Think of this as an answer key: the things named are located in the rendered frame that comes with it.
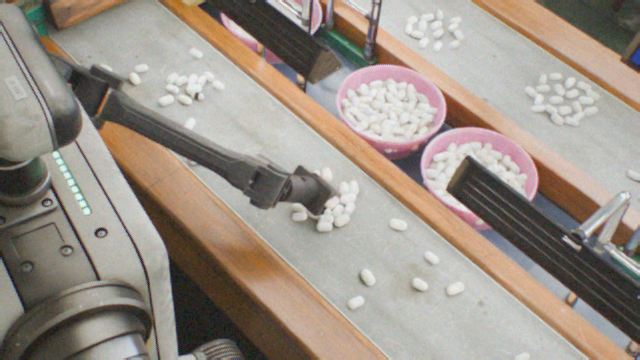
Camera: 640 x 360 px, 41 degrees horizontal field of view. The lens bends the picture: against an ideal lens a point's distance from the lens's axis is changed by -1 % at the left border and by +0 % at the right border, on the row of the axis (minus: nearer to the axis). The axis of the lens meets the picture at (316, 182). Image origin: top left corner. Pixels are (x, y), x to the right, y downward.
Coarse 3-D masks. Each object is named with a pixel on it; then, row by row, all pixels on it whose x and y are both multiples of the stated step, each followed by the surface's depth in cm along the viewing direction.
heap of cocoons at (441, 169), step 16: (464, 144) 206; (480, 144) 206; (432, 160) 204; (448, 160) 202; (480, 160) 205; (496, 160) 205; (432, 176) 200; (448, 176) 200; (512, 176) 201; (464, 208) 193; (480, 224) 194
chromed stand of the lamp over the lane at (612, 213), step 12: (624, 192) 149; (612, 204) 147; (624, 204) 148; (600, 216) 145; (612, 216) 155; (576, 228) 144; (588, 228) 143; (612, 228) 157; (564, 240) 143; (600, 240) 160; (576, 252) 142; (600, 252) 162; (612, 252) 160; (624, 264) 159; (636, 264) 158; (576, 300) 175; (636, 348) 168
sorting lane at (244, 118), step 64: (128, 0) 232; (128, 64) 216; (192, 64) 218; (192, 128) 204; (256, 128) 205; (384, 192) 195; (320, 256) 182; (384, 256) 184; (448, 256) 185; (384, 320) 173; (448, 320) 174; (512, 320) 175
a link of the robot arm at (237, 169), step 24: (96, 72) 164; (120, 96) 164; (96, 120) 165; (120, 120) 165; (144, 120) 164; (168, 120) 167; (168, 144) 165; (192, 144) 165; (216, 144) 168; (216, 168) 166; (240, 168) 166; (264, 168) 166; (264, 192) 167
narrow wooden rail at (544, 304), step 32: (160, 0) 232; (224, 32) 223; (256, 64) 216; (288, 96) 209; (320, 128) 203; (352, 160) 200; (384, 160) 198; (416, 192) 192; (448, 224) 187; (480, 256) 182; (512, 288) 178; (544, 288) 178; (544, 320) 175; (576, 320) 174; (608, 352) 169
